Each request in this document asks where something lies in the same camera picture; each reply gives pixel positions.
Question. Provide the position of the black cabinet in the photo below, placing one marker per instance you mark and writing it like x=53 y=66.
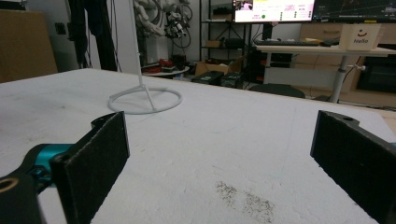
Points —
x=378 y=74

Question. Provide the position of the black round stool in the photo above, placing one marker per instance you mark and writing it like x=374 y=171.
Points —
x=277 y=90

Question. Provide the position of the dark computer monitor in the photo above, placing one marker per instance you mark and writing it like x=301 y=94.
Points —
x=355 y=9

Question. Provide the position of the white desk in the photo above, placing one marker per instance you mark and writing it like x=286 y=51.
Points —
x=311 y=50

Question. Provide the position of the brown cardboard box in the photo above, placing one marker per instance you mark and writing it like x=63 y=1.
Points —
x=214 y=67

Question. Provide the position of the brown board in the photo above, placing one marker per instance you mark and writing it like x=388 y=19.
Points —
x=25 y=46

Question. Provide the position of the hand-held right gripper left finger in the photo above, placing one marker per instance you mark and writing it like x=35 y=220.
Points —
x=93 y=168

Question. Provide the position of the round white table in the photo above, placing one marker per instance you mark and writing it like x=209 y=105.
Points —
x=166 y=72

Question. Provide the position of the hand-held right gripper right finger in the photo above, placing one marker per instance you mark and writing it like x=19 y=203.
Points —
x=358 y=161

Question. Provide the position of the black metal frame stand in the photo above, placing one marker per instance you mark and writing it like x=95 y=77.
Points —
x=93 y=31

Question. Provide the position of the white foam board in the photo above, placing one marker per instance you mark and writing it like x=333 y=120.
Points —
x=218 y=133

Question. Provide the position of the white cardboard box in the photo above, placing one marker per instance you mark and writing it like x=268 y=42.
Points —
x=361 y=37

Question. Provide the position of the bright computer monitor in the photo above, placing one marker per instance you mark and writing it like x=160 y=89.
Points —
x=274 y=11

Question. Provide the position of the black metal shelf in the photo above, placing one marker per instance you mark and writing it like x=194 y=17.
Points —
x=225 y=34

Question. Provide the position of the black keyboard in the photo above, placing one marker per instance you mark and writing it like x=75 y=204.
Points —
x=286 y=43

